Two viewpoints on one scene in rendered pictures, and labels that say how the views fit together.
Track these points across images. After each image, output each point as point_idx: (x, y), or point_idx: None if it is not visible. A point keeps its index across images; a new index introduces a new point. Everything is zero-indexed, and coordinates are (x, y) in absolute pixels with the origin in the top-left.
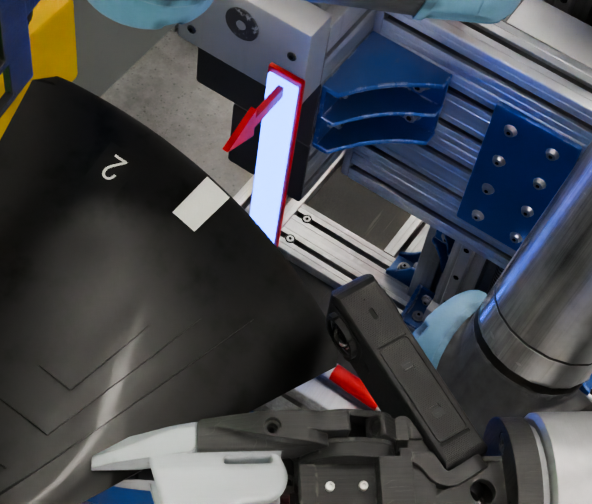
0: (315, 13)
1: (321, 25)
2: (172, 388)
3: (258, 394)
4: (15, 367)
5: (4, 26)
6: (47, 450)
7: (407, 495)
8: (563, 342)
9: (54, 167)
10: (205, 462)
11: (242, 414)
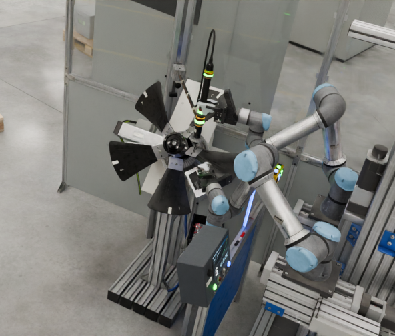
0: (297, 211)
1: (295, 212)
2: (215, 168)
3: (217, 176)
4: (212, 157)
5: (221, 116)
6: (205, 159)
7: (207, 175)
8: (232, 194)
9: (235, 157)
10: (206, 165)
11: (211, 164)
